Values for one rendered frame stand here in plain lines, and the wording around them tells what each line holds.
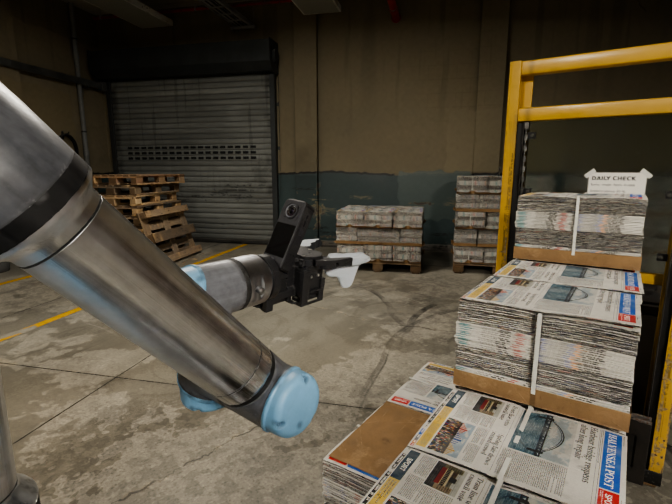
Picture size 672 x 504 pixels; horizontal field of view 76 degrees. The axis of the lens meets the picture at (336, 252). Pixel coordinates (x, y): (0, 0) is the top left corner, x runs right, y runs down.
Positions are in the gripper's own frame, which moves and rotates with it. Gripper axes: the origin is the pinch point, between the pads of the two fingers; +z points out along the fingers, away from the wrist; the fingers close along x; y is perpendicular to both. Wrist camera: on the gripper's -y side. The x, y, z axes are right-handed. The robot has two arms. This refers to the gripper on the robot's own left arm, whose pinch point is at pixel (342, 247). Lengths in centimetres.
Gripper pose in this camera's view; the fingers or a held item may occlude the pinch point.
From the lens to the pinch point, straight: 79.4
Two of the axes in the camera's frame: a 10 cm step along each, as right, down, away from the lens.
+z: 6.4, -1.4, 7.6
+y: -1.1, 9.6, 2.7
